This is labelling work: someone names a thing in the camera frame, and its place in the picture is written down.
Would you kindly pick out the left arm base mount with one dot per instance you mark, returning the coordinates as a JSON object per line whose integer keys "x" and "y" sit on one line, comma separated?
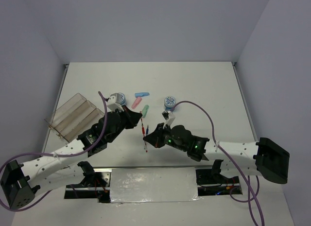
{"x": 94, "y": 185}

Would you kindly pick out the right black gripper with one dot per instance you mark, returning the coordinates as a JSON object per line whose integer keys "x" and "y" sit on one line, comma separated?
{"x": 155, "y": 137}

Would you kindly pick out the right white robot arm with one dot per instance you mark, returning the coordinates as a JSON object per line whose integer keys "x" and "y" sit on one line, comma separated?
{"x": 229, "y": 159}

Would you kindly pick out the white base cover plate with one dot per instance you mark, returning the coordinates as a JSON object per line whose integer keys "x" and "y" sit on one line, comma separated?
{"x": 152, "y": 185}

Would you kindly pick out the blue slime jar right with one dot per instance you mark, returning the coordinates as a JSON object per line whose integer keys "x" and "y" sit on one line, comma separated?
{"x": 169, "y": 103}

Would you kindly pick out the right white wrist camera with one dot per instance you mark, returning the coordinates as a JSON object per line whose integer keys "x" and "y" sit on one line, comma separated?
{"x": 169, "y": 118}

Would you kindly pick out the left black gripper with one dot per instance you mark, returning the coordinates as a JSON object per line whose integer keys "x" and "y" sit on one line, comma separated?
{"x": 132, "y": 117}

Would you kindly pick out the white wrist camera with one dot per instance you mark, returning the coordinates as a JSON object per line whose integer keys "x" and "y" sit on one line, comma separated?
{"x": 169, "y": 118}
{"x": 114, "y": 103}

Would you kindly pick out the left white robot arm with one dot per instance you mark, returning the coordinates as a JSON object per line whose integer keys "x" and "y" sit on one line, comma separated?
{"x": 23, "y": 182}

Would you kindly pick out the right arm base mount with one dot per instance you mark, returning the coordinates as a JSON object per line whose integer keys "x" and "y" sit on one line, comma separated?
{"x": 211, "y": 183}

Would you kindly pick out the red pen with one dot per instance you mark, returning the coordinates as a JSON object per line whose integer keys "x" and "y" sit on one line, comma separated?
{"x": 143, "y": 133}

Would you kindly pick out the blue translucent eraser case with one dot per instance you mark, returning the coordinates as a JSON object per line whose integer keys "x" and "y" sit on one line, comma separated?
{"x": 142, "y": 94}

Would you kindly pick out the blue slime jar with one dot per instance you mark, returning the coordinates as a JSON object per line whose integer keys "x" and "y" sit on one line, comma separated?
{"x": 122, "y": 98}
{"x": 169, "y": 103}

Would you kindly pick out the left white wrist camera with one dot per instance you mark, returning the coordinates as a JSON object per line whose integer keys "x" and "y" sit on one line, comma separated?
{"x": 114, "y": 103}

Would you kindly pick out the clear brown three-compartment organizer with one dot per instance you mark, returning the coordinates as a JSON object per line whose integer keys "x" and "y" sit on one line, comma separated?
{"x": 73, "y": 118}

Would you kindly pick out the blue slime jar left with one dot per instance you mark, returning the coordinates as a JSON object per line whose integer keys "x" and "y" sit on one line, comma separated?
{"x": 122, "y": 98}

